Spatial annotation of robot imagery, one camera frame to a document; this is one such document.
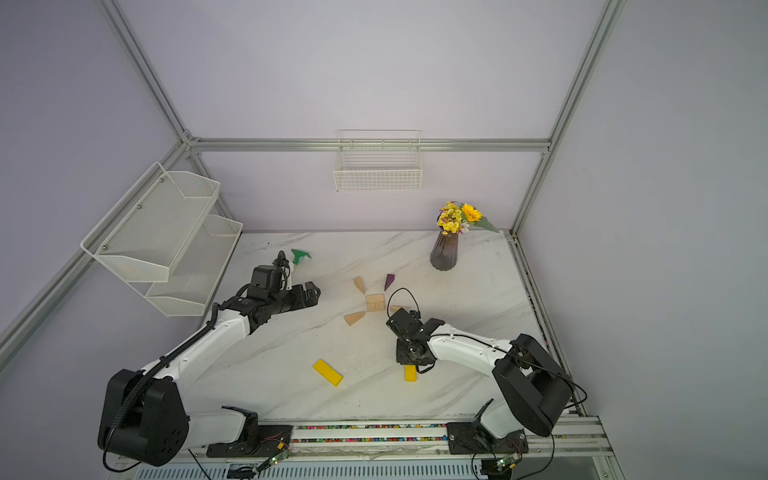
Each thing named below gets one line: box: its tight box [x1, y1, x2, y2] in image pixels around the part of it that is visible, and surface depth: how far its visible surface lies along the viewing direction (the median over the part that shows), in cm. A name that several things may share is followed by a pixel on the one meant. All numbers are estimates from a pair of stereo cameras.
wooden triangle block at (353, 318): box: [344, 311, 366, 326], surface depth 97 cm
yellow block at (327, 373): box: [312, 359, 344, 387], surface depth 86 cm
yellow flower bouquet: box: [437, 199, 500, 235], surface depth 92 cm
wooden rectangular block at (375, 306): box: [367, 302, 385, 311], surface depth 100 cm
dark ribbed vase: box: [430, 231, 459, 271], surface depth 108 cm
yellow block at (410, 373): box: [404, 365, 417, 383], surface depth 86 cm
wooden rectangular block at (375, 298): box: [366, 294, 385, 303], surface depth 103 cm
